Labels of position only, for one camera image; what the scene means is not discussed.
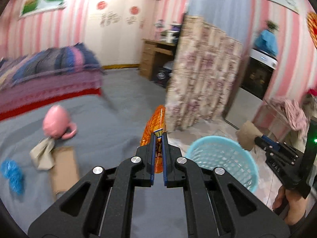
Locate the water dispenser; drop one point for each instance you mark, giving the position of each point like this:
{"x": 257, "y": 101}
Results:
{"x": 251, "y": 92}

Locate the white wardrobe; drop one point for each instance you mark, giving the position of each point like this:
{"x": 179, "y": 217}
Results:
{"x": 115, "y": 29}

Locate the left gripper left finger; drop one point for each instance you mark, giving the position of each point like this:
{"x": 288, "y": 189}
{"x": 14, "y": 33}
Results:
{"x": 100, "y": 204}

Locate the wooden desk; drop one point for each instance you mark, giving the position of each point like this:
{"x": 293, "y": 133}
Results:
{"x": 155, "y": 54}

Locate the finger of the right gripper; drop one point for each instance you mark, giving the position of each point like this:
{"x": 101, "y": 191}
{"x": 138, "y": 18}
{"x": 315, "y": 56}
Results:
{"x": 265, "y": 142}

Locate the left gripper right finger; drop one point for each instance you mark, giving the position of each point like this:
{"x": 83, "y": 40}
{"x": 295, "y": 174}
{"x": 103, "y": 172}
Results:
{"x": 216, "y": 204}

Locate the grey table cloth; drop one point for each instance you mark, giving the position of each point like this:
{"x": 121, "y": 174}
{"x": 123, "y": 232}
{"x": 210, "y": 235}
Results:
{"x": 104, "y": 138}

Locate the blue plastic wrapper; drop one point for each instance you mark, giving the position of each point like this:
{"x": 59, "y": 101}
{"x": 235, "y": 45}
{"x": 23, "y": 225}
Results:
{"x": 13, "y": 173}

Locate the black box under desk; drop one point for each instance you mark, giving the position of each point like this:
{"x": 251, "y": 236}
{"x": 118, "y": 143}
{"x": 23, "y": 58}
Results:
{"x": 162, "y": 77}

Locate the orange snack bag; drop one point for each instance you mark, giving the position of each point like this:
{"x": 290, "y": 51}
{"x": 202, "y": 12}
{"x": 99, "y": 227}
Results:
{"x": 156, "y": 126}

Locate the blue cloth cover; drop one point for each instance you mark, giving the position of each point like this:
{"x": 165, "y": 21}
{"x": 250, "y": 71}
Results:
{"x": 267, "y": 42}

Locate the pink pig mug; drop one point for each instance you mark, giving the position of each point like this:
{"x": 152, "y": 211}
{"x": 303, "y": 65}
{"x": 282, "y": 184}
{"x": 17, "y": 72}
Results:
{"x": 57, "y": 123}

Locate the pink cloth on table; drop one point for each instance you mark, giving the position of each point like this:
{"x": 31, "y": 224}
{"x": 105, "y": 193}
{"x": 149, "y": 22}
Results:
{"x": 294, "y": 114}

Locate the small potted plant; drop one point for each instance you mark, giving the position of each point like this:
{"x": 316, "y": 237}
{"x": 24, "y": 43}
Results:
{"x": 272, "y": 26}

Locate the turquoise plastic laundry basket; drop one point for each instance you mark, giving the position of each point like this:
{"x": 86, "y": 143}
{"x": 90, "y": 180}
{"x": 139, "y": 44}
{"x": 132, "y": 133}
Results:
{"x": 214, "y": 151}

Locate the person right hand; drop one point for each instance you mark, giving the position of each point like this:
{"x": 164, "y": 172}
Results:
{"x": 297, "y": 205}

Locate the beige drawstring pouch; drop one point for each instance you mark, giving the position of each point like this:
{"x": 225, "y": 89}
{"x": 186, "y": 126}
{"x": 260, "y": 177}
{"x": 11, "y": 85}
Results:
{"x": 41, "y": 154}

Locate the tan phone case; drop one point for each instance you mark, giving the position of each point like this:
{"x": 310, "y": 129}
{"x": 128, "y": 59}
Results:
{"x": 64, "y": 174}

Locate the floral divider curtain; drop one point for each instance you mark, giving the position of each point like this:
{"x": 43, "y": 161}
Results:
{"x": 207, "y": 59}

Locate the bed with plaid quilt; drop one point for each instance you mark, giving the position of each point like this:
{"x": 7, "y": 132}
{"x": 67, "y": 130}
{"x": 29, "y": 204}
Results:
{"x": 52, "y": 75}

